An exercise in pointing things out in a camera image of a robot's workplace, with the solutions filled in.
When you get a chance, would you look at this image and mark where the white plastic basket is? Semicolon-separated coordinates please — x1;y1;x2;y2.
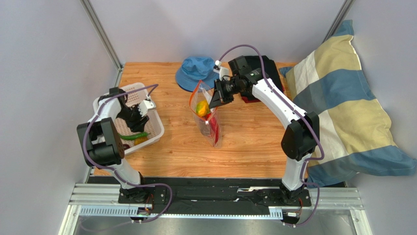
93;82;165;156

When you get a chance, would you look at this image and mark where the left aluminium corner post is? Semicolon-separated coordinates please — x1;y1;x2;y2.
80;0;124;87

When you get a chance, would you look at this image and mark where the aluminium frame rail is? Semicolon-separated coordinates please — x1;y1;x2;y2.
59;183;372;235

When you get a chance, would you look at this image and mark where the yellow brown passion fruit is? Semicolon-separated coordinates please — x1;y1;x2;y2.
134;136;148;146

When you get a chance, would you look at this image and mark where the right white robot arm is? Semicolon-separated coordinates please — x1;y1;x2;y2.
209;56;319;203

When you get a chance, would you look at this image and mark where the blue bucket hat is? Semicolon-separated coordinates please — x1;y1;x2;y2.
175;56;219;92

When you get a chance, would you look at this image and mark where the black folded cloth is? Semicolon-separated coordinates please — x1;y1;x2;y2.
240;55;284;103

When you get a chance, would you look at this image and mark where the right aluminium corner post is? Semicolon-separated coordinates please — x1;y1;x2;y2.
323;0;356;42

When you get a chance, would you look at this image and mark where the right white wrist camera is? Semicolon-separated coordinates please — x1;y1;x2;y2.
213;60;230;81

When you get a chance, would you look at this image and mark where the clear orange-zip bag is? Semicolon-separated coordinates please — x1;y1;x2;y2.
188;80;222;148

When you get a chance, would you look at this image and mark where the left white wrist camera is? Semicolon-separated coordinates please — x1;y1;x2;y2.
138;96;156;117

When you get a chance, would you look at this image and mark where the blue yellow checked pillow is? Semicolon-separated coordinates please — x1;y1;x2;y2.
279;20;417;187

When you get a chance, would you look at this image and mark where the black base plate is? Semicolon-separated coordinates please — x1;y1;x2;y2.
88;176;312;217

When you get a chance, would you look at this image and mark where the red chili pepper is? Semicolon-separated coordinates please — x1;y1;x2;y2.
209;117;219;145

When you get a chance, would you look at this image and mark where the yellow green mango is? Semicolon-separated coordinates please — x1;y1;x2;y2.
195;100;211;118

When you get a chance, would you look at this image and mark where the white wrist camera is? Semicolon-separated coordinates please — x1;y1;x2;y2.
138;96;156;117
213;60;230;81

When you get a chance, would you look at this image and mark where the green chili pepper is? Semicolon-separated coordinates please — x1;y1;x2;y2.
118;132;148;141

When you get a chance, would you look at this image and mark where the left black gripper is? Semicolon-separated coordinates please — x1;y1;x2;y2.
116;103;150;134

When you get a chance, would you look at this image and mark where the aluminium corner post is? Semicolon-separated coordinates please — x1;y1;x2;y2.
80;0;124;87
323;0;356;42

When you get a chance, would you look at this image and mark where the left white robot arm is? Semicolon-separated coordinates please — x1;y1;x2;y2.
77;87;156;192

